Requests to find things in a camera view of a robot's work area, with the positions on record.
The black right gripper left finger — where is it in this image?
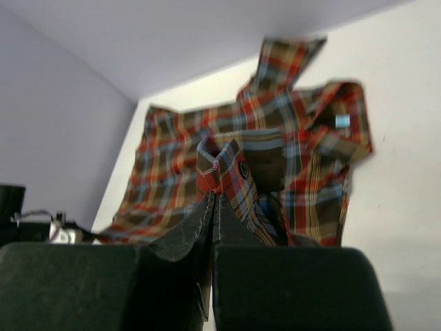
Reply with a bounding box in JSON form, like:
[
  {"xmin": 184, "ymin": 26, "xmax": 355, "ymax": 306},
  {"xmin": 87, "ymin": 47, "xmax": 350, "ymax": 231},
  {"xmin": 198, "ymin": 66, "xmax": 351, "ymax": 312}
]
[{"xmin": 1, "ymin": 193, "xmax": 216, "ymax": 330}]

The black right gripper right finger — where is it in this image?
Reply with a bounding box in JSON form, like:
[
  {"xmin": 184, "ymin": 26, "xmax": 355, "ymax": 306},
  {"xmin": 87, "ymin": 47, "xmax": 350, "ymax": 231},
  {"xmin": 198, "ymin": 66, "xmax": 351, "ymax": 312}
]
[{"xmin": 213, "ymin": 194, "xmax": 393, "ymax": 330}]

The plaid long sleeve shirt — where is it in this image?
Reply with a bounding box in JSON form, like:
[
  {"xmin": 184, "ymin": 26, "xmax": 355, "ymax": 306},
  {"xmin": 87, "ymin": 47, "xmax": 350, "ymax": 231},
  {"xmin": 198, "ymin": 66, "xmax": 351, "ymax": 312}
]
[{"xmin": 100, "ymin": 38, "xmax": 373, "ymax": 247}]

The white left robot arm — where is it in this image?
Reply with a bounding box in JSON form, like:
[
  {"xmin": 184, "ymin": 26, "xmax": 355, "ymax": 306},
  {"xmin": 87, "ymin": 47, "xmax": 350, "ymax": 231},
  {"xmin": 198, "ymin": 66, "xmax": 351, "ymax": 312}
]
[{"xmin": 1, "ymin": 184, "xmax": 95, "ymax": 246}]

